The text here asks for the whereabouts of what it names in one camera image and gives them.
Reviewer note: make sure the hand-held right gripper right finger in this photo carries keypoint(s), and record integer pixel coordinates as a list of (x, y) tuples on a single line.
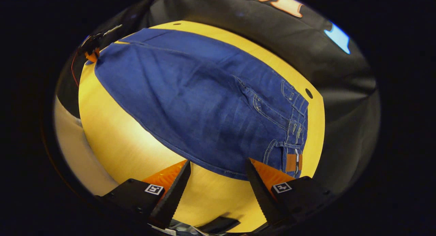
[(260, 195)]

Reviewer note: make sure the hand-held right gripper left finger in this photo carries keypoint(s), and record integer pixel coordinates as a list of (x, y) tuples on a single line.
[(173, 198)]

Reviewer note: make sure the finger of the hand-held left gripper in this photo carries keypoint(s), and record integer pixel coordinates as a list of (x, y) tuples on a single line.
[(92, 55)]

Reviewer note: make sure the blue denim jeans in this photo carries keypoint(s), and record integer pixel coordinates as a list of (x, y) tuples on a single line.
[(190, 103)]

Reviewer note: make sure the black backdrop cloth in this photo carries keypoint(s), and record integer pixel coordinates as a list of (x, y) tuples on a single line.
[(340, 93)]

